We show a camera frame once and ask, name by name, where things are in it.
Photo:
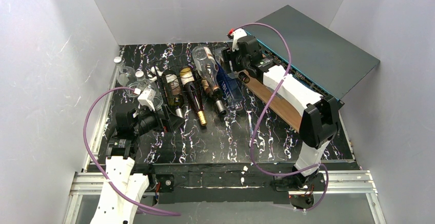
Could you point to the clear bottle gold label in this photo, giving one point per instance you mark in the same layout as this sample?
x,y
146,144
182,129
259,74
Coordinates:
x,y
242,76

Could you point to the clear bottle dark label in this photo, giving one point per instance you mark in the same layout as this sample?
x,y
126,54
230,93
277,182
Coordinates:
x,y
143,83

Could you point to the teal network switch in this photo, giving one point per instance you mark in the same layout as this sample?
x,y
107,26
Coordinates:
x,y
329,61

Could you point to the dark wine bottle silver cap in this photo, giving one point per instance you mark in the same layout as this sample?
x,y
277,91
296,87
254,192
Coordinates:
x,y
173,92

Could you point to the dark wine bottle gold cap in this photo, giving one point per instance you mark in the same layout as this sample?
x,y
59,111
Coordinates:
x,y
193,94

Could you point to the blue label clear bottle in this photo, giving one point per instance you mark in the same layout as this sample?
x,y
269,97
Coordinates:
x,y
231,91

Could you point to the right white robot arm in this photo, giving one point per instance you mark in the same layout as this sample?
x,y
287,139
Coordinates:
x,y
319,114

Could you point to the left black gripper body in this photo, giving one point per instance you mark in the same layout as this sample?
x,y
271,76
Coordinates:
x,y
165,119

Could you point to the clear bottle red label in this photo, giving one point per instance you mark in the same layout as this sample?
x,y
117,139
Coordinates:
x,y
126,77

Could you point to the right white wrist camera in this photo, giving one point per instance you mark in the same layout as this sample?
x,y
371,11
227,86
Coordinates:
x,y
235,35

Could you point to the black wire wine rack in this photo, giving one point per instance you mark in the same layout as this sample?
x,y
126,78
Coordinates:
x,y
194,71

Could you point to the clear bottle brown neck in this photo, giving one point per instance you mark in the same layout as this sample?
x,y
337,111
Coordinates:
x,y
207,68

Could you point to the brown wooden board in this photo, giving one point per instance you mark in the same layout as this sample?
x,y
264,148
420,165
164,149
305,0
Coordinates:
x,y
279,105

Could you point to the silver combination wrench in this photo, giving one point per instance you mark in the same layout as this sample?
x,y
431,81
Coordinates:
x,y
251,127

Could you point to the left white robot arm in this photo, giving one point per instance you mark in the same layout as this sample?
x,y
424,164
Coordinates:
x,y
123,188

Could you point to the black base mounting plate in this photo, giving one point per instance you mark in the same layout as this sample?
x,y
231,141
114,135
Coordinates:
x,y
213,183

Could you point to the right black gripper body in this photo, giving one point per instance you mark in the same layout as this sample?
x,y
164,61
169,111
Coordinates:
x,y
230,59

